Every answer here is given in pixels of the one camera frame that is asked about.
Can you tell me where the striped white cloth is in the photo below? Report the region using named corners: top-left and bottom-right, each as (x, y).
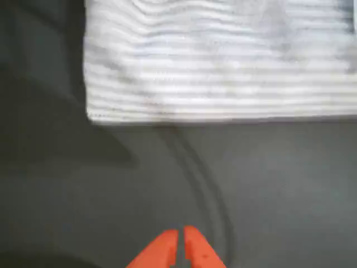
top-left (83, 0), bottom-right (357, 125)

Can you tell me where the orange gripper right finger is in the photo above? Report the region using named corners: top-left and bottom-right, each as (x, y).
top-left (183, 226), bottom-right (226, 268)

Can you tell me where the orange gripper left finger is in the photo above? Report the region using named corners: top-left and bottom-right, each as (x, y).
top-left (125, 228), bottom-right (179, 268)

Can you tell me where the large black desk mat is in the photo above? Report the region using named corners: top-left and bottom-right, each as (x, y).
top-left (0, 0), bottom-right (357, 268)

